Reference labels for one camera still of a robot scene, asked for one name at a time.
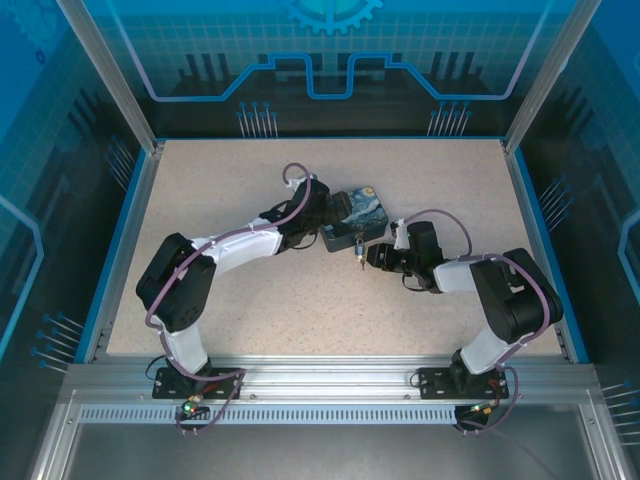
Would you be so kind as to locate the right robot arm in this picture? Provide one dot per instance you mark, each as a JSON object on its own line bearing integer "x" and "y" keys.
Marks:
{"x": 515, "y": 300}

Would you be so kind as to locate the small LED connector board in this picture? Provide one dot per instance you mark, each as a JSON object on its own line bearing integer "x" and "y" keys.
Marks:
{"x": 482, "y": 409}
{"x": 192, "y": 406}

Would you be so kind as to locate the aluminium frame post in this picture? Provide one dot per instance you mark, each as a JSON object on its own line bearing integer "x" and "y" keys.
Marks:
{"x": 545, "y": 80}
{"x": 115, "y": 80}

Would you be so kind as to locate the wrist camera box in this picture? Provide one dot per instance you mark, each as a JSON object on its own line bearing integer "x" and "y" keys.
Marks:
{"x": 311, "y": 176}
{"x": 400, "y": 234}

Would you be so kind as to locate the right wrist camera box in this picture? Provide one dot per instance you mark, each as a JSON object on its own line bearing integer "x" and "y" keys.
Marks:
{"x": 400, "y": 234}

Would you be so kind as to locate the starry night print box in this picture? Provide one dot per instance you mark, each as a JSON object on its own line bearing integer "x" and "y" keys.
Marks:
{"x": 362, "y": 212}

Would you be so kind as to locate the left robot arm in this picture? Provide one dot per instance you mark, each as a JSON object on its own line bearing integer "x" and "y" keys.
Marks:
{"x": 175, "y": 290}

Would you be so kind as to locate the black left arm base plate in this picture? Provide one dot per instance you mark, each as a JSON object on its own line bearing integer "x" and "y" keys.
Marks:
{"x": 227, "y": 387}

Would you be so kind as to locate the aluminium mounting rail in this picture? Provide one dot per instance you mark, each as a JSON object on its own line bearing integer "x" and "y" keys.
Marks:
{"x": 325, "y": 372}

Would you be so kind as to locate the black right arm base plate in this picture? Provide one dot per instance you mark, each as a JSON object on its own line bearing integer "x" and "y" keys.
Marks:
{"x": 432, "y": 385}

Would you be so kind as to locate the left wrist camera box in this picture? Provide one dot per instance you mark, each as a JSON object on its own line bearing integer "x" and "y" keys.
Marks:
{"x": 311, "y": 176}

